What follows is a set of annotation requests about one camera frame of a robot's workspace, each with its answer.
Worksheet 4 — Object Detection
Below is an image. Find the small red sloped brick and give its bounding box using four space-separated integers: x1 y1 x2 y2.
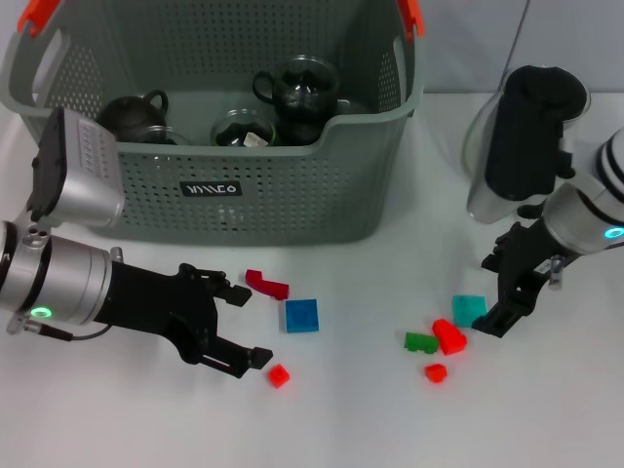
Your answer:
422 363 449 385

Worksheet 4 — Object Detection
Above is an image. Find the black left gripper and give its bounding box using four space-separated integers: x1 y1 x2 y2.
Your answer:
95 262 275 380

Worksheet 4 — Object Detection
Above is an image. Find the right arm cable with plug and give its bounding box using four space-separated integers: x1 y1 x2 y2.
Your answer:
548 255 567 290

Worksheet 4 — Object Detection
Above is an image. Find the large red brick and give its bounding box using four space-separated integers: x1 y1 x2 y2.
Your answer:
431 318 469 356

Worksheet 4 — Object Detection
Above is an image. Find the dark red angled brick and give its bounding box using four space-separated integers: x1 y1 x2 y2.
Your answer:
245 268 292 299

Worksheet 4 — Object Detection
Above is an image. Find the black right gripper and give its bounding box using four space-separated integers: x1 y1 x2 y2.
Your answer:
470 218 567 339

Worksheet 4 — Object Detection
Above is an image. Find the glass teapot with black lid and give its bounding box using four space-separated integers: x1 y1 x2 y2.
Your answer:
461 63 592 218

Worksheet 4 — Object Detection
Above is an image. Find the arm cable with plug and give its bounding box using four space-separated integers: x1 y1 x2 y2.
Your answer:
5 315 113 343
548 255 567 290

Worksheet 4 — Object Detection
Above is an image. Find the grey perforated plastic storage bin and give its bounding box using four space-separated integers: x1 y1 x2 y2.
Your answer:
0 0 426 245

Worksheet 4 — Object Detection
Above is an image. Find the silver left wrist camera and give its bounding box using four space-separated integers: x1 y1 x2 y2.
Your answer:
26 107 126 229

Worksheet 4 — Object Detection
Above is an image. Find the left arm cable with plug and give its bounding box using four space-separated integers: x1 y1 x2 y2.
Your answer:
5 315 113 343

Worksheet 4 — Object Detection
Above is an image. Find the orange bin handle clip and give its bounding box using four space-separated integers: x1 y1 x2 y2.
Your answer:
17 0 62 38
397 0 424 43

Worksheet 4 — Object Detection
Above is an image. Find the glass teacup with black holder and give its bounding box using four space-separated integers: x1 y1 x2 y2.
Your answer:
252 55 341 123
275 116 324 146
140 125 189 146
210 107 279 147

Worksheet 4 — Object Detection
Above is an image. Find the green car-shaped brick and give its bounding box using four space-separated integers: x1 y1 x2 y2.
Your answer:
403 331 439 355

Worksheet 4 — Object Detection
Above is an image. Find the black clay teapot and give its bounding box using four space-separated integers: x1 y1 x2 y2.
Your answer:
97 90 171 143

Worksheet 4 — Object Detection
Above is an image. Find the teal square brick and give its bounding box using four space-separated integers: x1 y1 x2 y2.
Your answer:
451 294 488 329

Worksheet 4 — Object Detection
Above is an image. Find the blue square brick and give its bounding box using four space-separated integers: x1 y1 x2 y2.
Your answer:
278 297 321 334

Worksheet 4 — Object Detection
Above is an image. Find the small red square brick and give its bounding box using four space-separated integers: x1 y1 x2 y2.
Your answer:
266 363 292 389

